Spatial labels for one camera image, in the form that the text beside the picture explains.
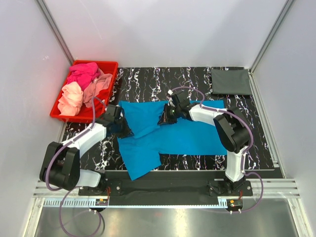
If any blue t shirt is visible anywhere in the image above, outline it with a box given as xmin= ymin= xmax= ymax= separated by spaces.
xmin=118 ymin=101 xmax=227 ymax=181

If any hot pink t shirt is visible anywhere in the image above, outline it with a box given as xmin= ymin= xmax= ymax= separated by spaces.
xmin=67 ymin=62 xmax=101 ymax=91

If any peach t shirt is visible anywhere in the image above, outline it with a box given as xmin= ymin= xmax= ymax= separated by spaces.
xmin=57 ymin=82 xmax=83 ymax=117

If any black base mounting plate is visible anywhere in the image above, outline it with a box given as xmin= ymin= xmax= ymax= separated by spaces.
xmin=79 ymin=170 xmax=253 ymax=207

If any dusty pink t shirt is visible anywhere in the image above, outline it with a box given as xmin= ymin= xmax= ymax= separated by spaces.
xmin=83 ymin=74 xmax=113 ymax=108

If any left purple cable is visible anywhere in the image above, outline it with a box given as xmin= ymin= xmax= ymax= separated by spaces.
xmin=45 ymin=96 xmax=109 ymax=237

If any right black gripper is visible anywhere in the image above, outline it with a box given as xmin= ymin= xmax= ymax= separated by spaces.
xmin=158 ymin=104 xmax=181 ymax=126

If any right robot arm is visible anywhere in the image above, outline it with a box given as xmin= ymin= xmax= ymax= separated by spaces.
xmin=158 ymin=90 xmax=253 ymax=196

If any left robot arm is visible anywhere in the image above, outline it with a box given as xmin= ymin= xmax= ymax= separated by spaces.
xmin=39 ymin=105 xmax=133 ymax=196

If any folded dark grey t shirt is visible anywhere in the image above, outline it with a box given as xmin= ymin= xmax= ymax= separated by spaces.
xmin=211 ymin=69 xmax=252 ymax=96

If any red t shirt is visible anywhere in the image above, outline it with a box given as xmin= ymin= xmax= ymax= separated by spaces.
xmin=78 ymin=89 xmax=111 ymax=120

